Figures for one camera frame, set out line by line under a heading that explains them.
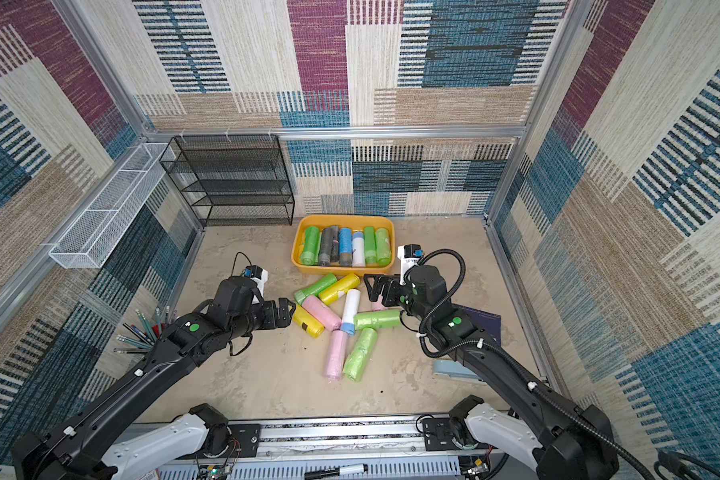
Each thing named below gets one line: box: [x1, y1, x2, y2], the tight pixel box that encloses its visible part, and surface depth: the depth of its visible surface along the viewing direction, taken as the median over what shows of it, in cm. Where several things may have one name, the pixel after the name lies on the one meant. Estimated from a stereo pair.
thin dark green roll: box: [364, 226, 377, 264], surface depth 110 cm
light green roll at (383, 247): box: [375, 228, 391, 266], surface depth 110 cm
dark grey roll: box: [331, 225, 339, 262], surface depth 110 cm
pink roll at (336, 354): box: [323, 330, 349, 381], surface depth 86 cm
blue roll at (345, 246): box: [339, 228, 353, 266], surface depth 110 cm
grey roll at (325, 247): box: [319, 227, 332, 267], surface depth 105 cm
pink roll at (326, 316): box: [302, 295, 342, 332], surface depth 93 cm
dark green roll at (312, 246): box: [301, 226, 322, 266], surface depth 107 cm
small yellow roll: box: [293, 304, 325, 339], surface depth 91 cm
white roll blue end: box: [341, 288, 361, 336], surface depth 94 cm
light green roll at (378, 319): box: [354, 309, 401, 331], surface depth 91 cm
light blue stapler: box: [434, 359, 483, 382], surface depth 83 cm
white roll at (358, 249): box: [352, 230, 366, 268], surface depth 108 cm
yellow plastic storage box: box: [291, 214, 396, 274], surface depth 108 cm
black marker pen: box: [304, 463, 369, 480], surface depth 71 cm
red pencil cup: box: [113, 306, 179, 354], surface depth 80 cm
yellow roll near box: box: [318, 273, 361, 306], surface depth 99 cm
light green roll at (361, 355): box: [344, 327, 378, 382], surface depth 86 cm
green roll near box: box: [294, 273, 338, 305], surface depth 101 cm
